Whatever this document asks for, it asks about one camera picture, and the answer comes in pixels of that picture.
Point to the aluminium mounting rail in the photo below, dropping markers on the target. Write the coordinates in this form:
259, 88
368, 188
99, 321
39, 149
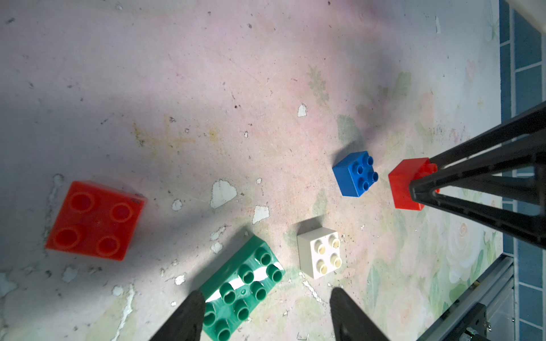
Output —
485, 311

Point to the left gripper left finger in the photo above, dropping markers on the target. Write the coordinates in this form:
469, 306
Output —
186, 323

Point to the blue lego brick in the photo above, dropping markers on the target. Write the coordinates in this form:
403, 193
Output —
355, 174

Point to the floral table mat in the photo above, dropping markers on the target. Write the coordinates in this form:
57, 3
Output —
228, 117

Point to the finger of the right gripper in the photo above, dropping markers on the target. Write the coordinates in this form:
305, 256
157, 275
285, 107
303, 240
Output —
507, 161

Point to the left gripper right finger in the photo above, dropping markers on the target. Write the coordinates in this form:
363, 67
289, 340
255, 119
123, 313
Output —
349, 321

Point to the red lego brick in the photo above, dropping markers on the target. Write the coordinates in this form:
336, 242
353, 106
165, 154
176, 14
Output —
96, 220
401, 177

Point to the white square lego brick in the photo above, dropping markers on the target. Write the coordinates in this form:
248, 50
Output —
319, 252

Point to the green long lego brick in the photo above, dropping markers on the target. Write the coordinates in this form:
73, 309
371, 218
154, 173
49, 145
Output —
238, 287

